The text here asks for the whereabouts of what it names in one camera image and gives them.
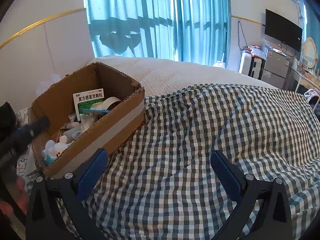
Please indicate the black wall television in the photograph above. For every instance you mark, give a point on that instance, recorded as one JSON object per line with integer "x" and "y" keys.
{"x": 283, "y": 30}

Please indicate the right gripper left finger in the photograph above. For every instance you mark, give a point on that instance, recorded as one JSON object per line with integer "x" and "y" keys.
{"x": 44, "y": 219}

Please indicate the white rabbit figurine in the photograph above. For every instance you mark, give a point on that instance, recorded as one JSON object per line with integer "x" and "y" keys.
{"x": 53, "y": 150}

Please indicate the white suitcase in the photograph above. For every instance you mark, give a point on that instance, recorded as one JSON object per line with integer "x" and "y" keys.
{"x": 245, "y": 63}

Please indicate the person's left hand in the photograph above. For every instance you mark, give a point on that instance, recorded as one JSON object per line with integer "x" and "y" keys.
{"x": 20, "y": 196}

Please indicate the checkered green white cloth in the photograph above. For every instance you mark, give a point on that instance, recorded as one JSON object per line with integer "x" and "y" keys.
{"x": 164, "y": 182}

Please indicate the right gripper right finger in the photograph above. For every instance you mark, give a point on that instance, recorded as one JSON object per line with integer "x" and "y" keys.
{"x": 273, "y": 220}

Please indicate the brown cardboard box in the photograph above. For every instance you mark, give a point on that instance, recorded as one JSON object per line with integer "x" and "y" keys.
{"x": 108, "y": 129}

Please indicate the grey cabinet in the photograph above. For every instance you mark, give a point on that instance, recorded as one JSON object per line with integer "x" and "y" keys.
{"x": 275, "y": 68}

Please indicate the green medicine box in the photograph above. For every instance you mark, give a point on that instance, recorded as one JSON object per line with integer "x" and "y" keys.
{"x": 84, "y": 100}

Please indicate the white tape roll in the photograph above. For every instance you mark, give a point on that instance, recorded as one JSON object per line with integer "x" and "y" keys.
{"x": 108, "y": 103}

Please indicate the cream white bedspread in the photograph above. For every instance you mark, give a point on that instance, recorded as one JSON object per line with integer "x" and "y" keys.
{"x": 160, "y": 77}

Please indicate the teal window curtain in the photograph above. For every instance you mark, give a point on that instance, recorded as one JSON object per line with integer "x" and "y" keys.
{"x": 196, "y": 31}

